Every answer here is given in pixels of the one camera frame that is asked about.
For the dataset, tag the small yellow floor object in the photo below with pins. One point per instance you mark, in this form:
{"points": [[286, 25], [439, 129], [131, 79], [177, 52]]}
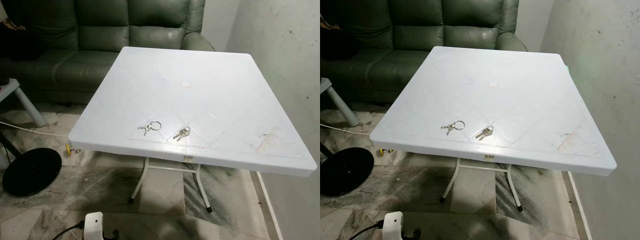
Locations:
{"points": [[68, 148], [383, 150]]}

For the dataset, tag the black round fan base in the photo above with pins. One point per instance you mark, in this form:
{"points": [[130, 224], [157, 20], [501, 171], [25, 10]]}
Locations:
{"points": [[32, 172], [345, 172]]}

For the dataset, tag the silver and brass key bunch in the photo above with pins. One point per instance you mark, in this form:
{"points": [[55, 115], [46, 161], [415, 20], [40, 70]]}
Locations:
{"points": [[484, 133], [182, 134]]}

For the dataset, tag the small grey side table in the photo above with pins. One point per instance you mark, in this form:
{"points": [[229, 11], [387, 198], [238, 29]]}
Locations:
{"points": [[27, 102], [342, 102]]}

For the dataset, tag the green leather sofa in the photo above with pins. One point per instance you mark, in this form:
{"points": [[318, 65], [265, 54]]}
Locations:
{"points": [[410, 52], [95, 55]]}

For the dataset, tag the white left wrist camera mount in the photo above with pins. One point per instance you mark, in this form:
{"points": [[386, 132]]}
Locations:
{"points": [[93, 225], [394, 225]]}

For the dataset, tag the white folding table leg frame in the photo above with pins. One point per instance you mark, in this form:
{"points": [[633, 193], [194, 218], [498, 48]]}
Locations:
{"points": [[199, 185], [511, 186]]}

